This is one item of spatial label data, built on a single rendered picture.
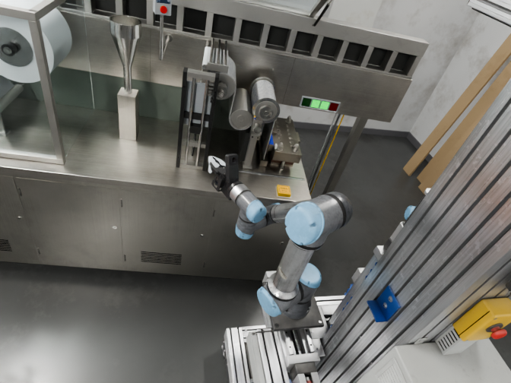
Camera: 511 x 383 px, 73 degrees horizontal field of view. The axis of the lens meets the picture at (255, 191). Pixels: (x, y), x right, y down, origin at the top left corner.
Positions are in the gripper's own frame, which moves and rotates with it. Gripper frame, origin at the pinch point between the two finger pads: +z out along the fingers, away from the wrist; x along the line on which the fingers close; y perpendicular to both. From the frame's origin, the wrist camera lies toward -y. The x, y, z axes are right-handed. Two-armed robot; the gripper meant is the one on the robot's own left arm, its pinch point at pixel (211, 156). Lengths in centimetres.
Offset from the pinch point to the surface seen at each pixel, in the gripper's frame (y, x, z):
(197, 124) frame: 4.9, 13.3, 33.4
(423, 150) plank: 51, 317, 27
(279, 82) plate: -14, 72, 45
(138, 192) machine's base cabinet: 45, -12, 34
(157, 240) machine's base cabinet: 80, 2, 29
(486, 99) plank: -23, 316, 6
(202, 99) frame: -8.5, 12.9, 33.2
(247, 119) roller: 0.5, 40.6, 28.3
